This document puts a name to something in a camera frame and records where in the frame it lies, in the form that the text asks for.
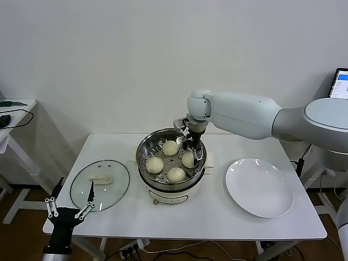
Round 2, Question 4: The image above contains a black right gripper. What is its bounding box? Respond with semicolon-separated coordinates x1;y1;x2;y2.
177;132;204;167

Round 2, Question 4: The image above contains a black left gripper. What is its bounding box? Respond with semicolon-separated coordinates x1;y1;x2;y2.
45;177;96;248

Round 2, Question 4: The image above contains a white steamed baozi bun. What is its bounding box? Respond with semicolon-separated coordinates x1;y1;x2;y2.
166;166;186;183
162;140;179;157
181;151;195;169
146;157;165;174

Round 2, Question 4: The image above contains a round glass pot lid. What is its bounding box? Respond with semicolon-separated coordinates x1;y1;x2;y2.
70;159;131;213

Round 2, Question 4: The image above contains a stainless steel steamer basket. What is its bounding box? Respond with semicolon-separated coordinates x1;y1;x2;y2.
135;128;207;191

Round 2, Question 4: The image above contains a white round plate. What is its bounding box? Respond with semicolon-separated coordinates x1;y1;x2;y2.
225;158;295;219

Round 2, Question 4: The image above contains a white power strip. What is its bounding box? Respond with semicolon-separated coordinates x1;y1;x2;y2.
119;239;150;259

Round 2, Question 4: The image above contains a white side table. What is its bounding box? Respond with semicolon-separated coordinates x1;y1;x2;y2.
304;144;348;231
0;99;59;225

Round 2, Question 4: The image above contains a dark green flat object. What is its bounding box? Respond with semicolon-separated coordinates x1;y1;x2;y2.
0;100;28;107

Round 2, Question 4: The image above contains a grey open laptop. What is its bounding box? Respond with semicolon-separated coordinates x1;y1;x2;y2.
328;67;348;99

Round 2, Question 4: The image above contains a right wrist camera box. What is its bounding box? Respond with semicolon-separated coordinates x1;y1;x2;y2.
173;117;190;131

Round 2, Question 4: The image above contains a thin black cable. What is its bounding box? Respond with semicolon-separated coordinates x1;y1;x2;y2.
0;108;34;131

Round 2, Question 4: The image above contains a white floor cable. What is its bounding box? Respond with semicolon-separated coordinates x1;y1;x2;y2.
141;240;258;254

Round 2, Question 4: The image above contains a black clamp bracket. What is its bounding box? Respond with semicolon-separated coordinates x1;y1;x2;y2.
290;157;304;178

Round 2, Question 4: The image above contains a black floor cable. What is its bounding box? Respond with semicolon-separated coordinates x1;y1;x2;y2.
151;252;210;261

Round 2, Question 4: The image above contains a white laptop cable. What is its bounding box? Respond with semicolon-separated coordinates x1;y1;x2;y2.
300;145;313;160

